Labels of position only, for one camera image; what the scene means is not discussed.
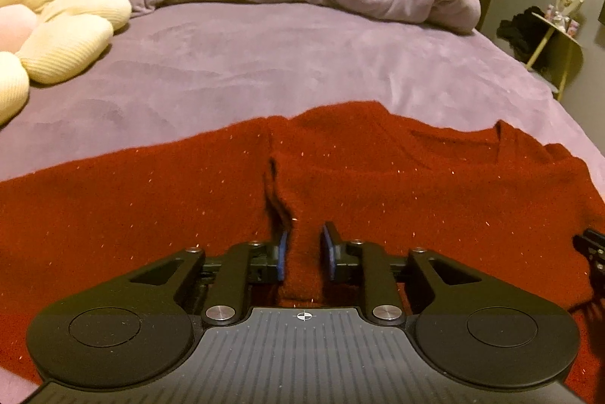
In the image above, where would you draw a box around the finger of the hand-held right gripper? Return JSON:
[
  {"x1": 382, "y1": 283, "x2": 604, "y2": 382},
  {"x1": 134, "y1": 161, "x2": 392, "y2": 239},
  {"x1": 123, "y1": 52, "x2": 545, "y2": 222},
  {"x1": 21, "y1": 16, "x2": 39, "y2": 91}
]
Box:
[{"x1": 573, "y1": 228, "x2": 605, "y2": 277}]

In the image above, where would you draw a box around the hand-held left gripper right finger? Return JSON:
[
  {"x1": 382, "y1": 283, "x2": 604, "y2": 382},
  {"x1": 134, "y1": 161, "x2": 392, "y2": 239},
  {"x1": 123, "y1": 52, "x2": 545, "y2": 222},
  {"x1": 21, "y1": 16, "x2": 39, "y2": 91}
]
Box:
[{"x1": 321, "y1": 222, "x2": 479, "y2": 326}]

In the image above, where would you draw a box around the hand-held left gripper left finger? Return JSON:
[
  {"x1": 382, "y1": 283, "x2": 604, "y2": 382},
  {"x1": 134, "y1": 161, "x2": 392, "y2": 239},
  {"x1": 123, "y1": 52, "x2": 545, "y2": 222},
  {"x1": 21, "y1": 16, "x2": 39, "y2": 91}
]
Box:
[{"x1": 127, "y1": 230, "x2": 290, "y2": 327}]

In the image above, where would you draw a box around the red knit sweater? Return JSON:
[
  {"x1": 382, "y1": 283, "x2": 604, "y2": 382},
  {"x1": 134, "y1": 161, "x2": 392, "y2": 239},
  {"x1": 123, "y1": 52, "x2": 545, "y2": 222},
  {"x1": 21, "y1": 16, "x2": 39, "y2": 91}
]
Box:
[{"x1": 0, "y1": 100, "x2": 605, "y2": 404}]

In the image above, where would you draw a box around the purple bed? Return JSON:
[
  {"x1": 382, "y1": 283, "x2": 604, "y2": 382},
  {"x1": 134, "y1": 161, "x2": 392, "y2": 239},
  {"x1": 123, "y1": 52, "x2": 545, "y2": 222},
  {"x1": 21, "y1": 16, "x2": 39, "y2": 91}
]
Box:
[{"x1": 0, "y1": 0, "x2": 605, "y2": 404}]

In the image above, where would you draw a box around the yellow side table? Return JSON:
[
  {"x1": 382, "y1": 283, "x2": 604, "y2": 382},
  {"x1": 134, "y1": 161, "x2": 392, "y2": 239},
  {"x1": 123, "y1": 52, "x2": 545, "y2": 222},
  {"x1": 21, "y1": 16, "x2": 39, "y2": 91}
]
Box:
[{"x1": 526, "y1": 9, "x2": 585, "y2": 102}]

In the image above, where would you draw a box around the dark cloth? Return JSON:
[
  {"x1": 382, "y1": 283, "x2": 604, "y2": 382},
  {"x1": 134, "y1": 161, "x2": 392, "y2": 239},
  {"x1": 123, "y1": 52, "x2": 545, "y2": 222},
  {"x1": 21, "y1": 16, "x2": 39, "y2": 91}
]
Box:
[{"x1": 496, "y1": 6, "x2": 552, "y2": 63}]

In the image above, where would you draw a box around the cream flower-shaped plush pillow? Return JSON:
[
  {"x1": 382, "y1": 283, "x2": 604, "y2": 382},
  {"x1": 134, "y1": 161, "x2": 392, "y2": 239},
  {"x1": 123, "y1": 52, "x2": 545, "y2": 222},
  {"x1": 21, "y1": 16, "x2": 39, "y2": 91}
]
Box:
[{"x1": 0, "y1": 0, "x2": 133, "y2": 126}]

